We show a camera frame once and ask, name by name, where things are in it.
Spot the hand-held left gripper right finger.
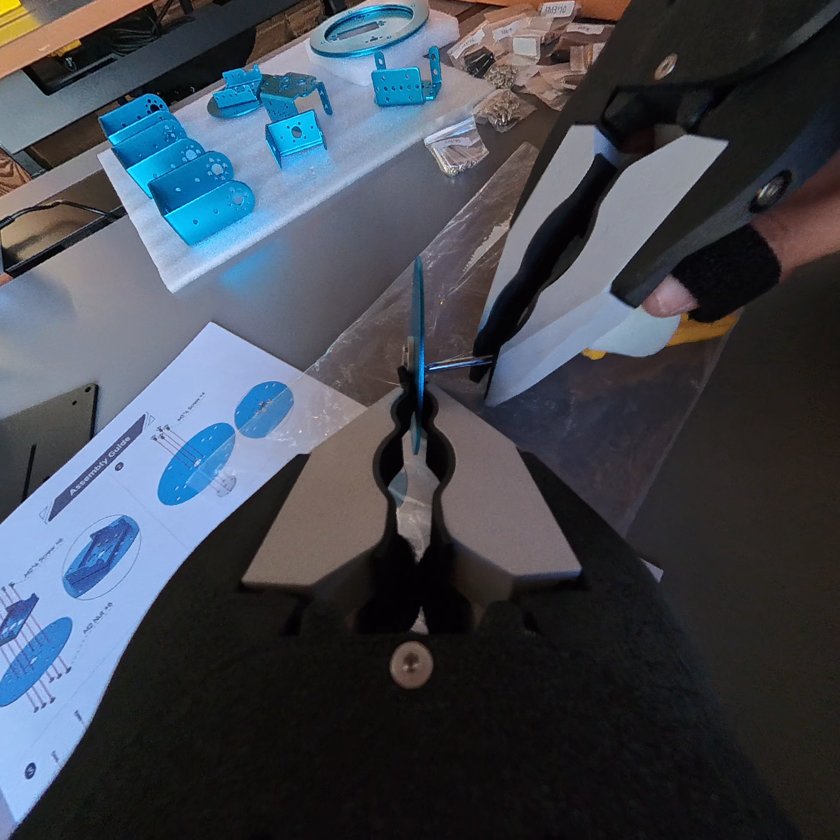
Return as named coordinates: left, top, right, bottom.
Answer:
left=420, top=385, right=584, bottom=634

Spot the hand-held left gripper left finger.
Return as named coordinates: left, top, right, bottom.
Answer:
left=241, top=386, right=421, bottom=634

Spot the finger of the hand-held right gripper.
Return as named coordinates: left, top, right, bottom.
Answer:
left=484, top=133, right=731, bottom=408
left=471, top=125, right=622, bottom=383

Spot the yellow-handled screwdriver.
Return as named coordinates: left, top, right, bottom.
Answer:
left=427, top=310, right=744, bottom=375

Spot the blue round metal disc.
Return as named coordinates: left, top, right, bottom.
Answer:
left=400, top=256, right=429, bottom=454

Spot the wood-edged office desk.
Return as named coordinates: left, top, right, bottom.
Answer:
left=0, top=0, right=332, bottom=155

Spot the person's right hand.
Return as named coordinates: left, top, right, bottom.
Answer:
left=640, top=166, right=840, bottom=317

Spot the clear plastic bag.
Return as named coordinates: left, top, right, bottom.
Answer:
left=305, top=141, right=729, bottom=546

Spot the pile of small screw bags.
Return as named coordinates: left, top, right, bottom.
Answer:
left=423, top=0, right=614, bottom=177

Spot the orange and white cardboard box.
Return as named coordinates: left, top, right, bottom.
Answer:
left=459, top=0, right=631, bottom=21

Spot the white assembly instruction sheet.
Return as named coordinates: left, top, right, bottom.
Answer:
left=0, top=322, right=365, bottom=821

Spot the white foam sheet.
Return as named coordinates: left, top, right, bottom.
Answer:
left=97, top=0, right=496, bottom=294

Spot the black metal plate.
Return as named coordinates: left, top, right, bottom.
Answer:
left=0, top=382, right=99, bottom=503

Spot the wide blue perforated bracket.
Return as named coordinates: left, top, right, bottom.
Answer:
left=371, top=46, right=442, bottom=107

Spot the blue metal ring plate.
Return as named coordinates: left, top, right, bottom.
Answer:
left=308, top=3, right=432, bottom=59

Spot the small blue U bracket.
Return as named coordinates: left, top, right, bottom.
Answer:
left=264, top=108, right=329, bottom=170

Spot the blue metal U bracket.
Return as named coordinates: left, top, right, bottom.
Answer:
left=108, top=112, right=188, bottom=165
left=161, top=180, right=256, bottom=247
left=147, top=151, right=235, bottom=214
left=98, top=94, right=168, bottom=132
left=125, top=138, right=206, bottom=191

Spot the blue angled bracket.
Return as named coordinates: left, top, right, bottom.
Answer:
left=208, top=66, right=263, bottom=120

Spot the black charger cable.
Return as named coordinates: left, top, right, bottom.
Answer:
left=0, top=199, right=126, bottom=231

